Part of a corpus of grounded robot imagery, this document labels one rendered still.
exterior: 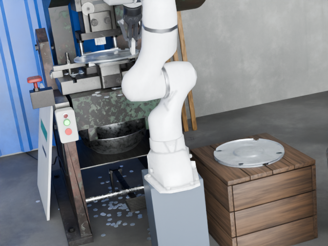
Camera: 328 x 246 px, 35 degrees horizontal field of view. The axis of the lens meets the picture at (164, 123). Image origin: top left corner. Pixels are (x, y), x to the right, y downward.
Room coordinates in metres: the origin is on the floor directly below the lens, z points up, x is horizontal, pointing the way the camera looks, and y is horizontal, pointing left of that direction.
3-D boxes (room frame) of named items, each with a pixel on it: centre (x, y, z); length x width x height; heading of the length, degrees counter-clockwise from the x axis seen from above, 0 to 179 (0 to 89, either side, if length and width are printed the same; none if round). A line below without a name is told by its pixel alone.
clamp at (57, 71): (2.37, 0.41, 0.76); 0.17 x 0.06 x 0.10; 105
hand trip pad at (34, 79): (2.11, 0.51, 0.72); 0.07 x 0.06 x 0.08; 15
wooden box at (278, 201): (2.00, -0.34, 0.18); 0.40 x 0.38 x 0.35; 16
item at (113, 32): (2.42, 0.25, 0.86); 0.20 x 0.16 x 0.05; 105
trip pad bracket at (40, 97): (2.11, 0.49, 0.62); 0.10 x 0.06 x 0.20; 105
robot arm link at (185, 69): (1.67, -0.04, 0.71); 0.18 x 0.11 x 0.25; 111
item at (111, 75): (2.25, 0.21, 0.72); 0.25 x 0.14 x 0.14; 15
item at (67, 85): (2.42, 0.25, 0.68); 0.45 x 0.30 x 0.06; 105
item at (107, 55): (2.29, 0.22, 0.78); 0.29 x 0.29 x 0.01
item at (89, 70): (2.42, 0.25, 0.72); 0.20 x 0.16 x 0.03; 105
